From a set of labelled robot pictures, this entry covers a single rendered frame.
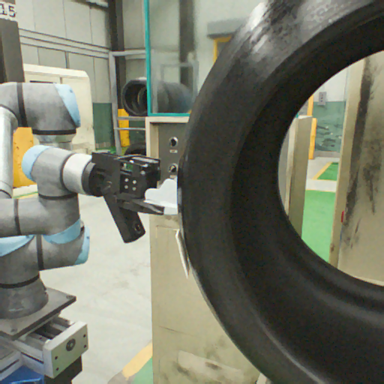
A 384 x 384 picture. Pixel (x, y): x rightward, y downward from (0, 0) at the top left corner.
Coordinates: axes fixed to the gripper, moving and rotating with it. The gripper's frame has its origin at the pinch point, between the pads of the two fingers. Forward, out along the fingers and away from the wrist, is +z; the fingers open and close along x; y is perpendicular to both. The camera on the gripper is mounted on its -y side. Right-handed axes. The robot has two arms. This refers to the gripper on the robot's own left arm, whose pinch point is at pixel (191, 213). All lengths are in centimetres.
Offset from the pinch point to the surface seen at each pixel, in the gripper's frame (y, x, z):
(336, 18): 26.7, -13.1, 17.3
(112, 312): -125, 113, -95
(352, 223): -4.0, 28.6, 24.8
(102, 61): 72, 902, -746
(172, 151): -4, 69, -40
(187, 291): -58, 64, -25
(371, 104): 20.0, 28.4, 22.5
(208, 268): -1.8, -12.5, 8.5
